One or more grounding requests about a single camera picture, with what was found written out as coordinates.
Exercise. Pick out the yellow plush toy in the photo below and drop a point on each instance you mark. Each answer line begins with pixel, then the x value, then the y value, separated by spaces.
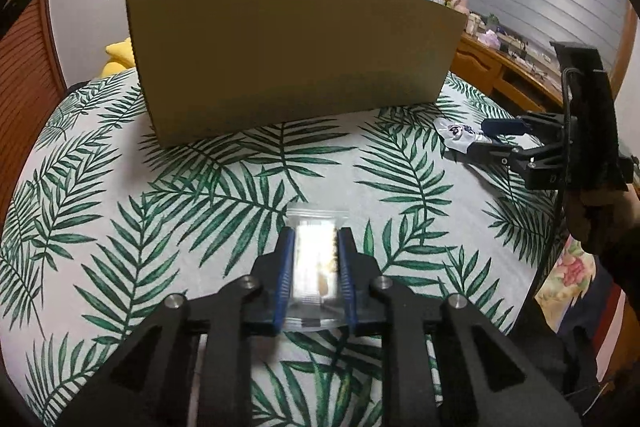
pixel 120 57

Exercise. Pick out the palm leaf print bedsheet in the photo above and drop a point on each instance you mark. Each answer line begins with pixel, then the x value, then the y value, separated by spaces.
pixel 104 222

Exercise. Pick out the person's right hand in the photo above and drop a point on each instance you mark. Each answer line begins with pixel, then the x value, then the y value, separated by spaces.
pixel 598 219

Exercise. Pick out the white blue snack pouch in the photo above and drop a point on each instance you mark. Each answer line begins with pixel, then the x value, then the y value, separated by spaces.
pixel 463 139

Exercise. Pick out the wooden sideboard cabinet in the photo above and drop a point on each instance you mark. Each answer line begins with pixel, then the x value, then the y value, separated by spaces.
pixel 504 81

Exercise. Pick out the floral bed blanket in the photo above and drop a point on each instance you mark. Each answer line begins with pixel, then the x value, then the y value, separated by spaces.
pixel 578 292

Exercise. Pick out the clear white candy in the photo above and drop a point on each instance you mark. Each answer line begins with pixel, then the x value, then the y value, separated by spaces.
pixel 315 297

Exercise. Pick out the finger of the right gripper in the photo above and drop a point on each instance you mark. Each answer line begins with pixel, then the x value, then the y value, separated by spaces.
pixel 504 126
pixel 495 154

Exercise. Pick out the pink thermos jug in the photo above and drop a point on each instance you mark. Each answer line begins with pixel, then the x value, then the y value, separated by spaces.
pixel 460 6

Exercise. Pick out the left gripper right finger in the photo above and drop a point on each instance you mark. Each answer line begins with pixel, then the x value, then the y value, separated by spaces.
pixel 444 362

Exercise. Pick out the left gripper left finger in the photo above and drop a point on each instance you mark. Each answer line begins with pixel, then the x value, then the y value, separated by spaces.
pixel 188 362

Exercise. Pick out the brown cardboard box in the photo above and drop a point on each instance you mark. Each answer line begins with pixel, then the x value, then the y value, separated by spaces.
pixel 210 67

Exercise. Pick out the pink tissue pack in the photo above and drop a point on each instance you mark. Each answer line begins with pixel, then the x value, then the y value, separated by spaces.
pixel 490 39

